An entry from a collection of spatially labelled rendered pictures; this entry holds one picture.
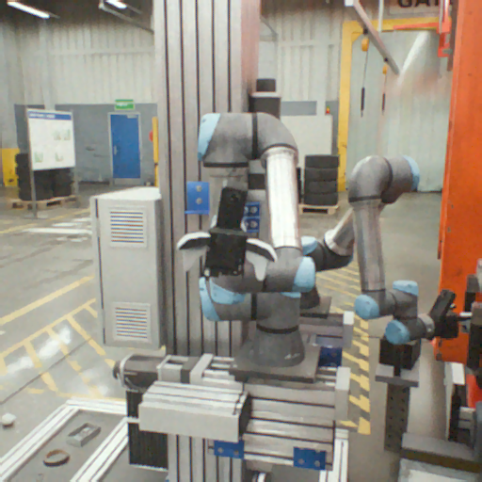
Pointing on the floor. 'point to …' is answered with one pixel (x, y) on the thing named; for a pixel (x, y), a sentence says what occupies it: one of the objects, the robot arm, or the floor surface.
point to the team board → (50, 145)
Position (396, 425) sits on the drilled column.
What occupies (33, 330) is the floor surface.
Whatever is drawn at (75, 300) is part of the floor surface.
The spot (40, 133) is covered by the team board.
